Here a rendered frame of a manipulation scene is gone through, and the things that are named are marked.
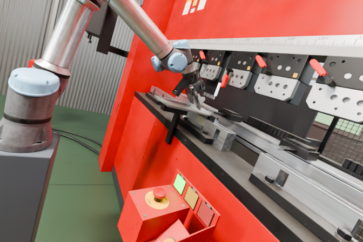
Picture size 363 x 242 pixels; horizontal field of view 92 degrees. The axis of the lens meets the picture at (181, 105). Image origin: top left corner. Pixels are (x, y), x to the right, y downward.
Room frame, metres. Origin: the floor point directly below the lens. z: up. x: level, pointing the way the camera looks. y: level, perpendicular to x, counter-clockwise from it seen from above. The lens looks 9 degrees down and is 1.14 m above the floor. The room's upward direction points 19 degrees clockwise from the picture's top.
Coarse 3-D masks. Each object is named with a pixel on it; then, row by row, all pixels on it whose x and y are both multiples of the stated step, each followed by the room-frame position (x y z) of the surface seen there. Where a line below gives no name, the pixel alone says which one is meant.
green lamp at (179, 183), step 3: (177, 174) 0.54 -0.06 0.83; (177, 177) 0.54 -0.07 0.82; (180, 177) 0.53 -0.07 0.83; (177, 180) 0.54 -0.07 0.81; (180, 180) 0.53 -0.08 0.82; (183, 180) 0.52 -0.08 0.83; (174, 183) 0.54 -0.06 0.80; (177, 183) 0.53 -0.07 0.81; (180, 183) 0.52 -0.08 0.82; (183, 183) 0.51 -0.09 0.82; (174, 186) 0.54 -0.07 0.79; (177, 186) 0.53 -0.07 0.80; (180, 186) 0.52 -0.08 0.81; (183, 186) 0.51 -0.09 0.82; (177, 189) 0.53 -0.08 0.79; (180, 189) 0.52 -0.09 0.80; (180, 192) 0.51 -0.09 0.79
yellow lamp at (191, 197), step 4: (188, 188) 0.50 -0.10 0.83; (188, 192) 0.49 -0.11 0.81; (192, 192) 0.48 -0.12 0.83; (188, 196) 0.49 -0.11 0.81; (192, 196) 0.48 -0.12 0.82; (196, 196) 0.47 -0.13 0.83; (188, 200) 0.48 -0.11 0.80; (192, 200) 0.47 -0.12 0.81; (196, 200) 0.46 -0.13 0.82; (192, 204) 0.47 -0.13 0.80; (192, 208) 0.46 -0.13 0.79
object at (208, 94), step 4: (208, 80) 1.04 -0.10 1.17; (212, 80) 1.01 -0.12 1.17; (208, 84) 1.03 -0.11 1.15; (212, 84) 1.00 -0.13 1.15; (216, 84) 0.97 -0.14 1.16; (220, 84) 0.97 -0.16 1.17; (208, 88) 1.02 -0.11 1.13; (212, 88) 0.99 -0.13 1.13; (216, 88) 0.96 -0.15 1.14; (204, 92) 1.05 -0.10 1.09; (208, 92) 1.01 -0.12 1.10; (212, 92) 0.98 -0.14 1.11; (216, 92) 0.97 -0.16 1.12; (208, 96) 1.01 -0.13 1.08; (212, 96) 0.98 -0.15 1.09
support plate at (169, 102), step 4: (156, 96) 0.91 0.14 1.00; (160, 100) 0.86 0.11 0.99; (164, 100) 0.86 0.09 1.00; (168, 100) 0.90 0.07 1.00; (172, 100) 0.95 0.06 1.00; (176, 100) 1.00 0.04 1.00; (168, 104) 0.79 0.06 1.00; (172, 104) 0.83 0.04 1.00; (176, 104) 0.87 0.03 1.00; (180, 104) 0.92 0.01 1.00; (184, 104) 0.96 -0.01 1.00; (176, 108) 0.81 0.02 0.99; (180, 108) 0.82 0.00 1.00; (184, 108) 0.84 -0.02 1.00; (188, 108) 0.88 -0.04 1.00; (196, 112) 0.87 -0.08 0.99; (200, 112) 0.89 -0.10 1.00; (204, 112) 0.92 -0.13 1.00
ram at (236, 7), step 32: (192, 0) 1.42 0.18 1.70; (224, 0) 1.08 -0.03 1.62; (256, 0) 0.88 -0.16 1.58; (288, 0) 0.74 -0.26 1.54; (320, 0) 0.64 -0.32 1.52; (352, 0) 0.57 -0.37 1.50; (192, 32) 1.28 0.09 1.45; (224, 32) 1.00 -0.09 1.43; (256, 32) 0.82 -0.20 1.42; (288, 32) 0.70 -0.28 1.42; (320, 32) 0.61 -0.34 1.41; (352, 32) 0.54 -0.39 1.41
